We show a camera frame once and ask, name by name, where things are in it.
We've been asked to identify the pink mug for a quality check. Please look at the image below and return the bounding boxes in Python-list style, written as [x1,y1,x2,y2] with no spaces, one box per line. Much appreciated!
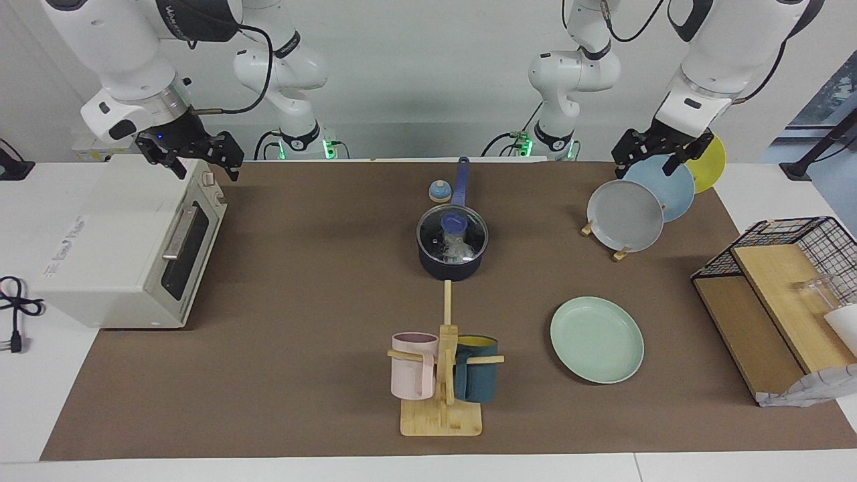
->
[391,332,439,401]

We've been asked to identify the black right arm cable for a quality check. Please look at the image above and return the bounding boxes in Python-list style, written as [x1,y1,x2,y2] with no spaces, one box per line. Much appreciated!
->
[191,23,277,116]

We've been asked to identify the black wire basket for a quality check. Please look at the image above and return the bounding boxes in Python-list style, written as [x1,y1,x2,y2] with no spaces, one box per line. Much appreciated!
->
[691,216,857,315]

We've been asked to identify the wooden plate rack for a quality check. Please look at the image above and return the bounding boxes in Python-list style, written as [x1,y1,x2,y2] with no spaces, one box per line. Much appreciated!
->
[580,220,631,262]

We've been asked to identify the black desk mount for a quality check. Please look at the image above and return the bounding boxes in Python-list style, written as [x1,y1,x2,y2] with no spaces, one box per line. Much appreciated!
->
[0,139,35,181]

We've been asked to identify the grey crumpled bag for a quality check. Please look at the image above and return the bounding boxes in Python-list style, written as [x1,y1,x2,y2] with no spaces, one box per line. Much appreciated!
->
[757,365,857,408]

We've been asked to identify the brown table mat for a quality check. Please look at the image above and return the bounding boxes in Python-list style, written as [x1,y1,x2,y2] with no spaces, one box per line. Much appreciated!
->
[40,161,857,461]

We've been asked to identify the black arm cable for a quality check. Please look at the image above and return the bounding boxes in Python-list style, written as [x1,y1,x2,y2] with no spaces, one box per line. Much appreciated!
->
[191,23,277,116]
[562,0,794,104]

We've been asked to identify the wooden shelf boards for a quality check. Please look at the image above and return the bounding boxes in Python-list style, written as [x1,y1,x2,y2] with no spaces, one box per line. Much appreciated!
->
[693,244,857,402]

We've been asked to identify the light blue plate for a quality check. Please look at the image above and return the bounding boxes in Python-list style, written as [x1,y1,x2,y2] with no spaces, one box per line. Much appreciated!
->
[623,155,696,223]

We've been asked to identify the light green plate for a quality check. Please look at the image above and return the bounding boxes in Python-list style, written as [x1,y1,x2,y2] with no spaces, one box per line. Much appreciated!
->
[550,297,645,385]

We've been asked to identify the black clamp stand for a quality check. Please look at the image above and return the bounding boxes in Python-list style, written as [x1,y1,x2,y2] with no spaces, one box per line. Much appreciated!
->
[780,107,857,179]

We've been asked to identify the beige toaster oven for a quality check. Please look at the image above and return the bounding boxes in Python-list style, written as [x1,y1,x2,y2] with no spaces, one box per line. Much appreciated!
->
[32,154,228,329]

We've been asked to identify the black power cord plug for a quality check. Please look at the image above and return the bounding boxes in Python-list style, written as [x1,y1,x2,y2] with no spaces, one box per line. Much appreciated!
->
[0,276,45,354]

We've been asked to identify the clear plastic bag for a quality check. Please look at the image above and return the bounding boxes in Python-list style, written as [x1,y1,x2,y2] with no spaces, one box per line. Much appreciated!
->
[439,231,479,263]

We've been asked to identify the yellow plate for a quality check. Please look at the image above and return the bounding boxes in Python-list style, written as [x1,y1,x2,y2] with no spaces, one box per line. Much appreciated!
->
[683,132,726,195]

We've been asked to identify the white power strip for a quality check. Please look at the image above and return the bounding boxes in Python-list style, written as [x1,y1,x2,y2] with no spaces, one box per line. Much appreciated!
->
[72,131,145,161]

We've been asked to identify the glass lid blue knob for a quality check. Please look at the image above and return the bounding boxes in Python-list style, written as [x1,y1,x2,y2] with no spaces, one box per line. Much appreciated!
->
[416,205,489,263]

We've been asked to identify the dark teal mug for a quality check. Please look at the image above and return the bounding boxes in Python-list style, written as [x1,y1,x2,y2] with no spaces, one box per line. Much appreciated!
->
[454,335,499,404]

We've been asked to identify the white cup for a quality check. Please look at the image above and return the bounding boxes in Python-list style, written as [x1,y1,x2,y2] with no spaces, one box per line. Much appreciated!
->
[824,305,857,357]

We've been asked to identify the clear glass cup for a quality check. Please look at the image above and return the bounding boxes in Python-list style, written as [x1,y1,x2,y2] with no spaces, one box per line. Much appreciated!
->
[793,274,850,314]

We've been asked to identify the wooden mug tree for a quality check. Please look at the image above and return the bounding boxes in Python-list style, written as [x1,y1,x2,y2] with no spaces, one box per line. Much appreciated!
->
[387,280,505,437]

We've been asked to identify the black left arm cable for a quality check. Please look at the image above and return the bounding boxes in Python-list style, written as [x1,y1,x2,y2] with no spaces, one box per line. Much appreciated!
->
[562,0,794,104]

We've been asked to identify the black pot blue handle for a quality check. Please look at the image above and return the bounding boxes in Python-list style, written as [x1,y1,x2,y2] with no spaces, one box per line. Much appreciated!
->
[416,157,489,282]

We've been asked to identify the grey plate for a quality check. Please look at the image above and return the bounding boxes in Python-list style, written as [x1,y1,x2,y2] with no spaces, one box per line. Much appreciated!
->
[587,179,665,253]

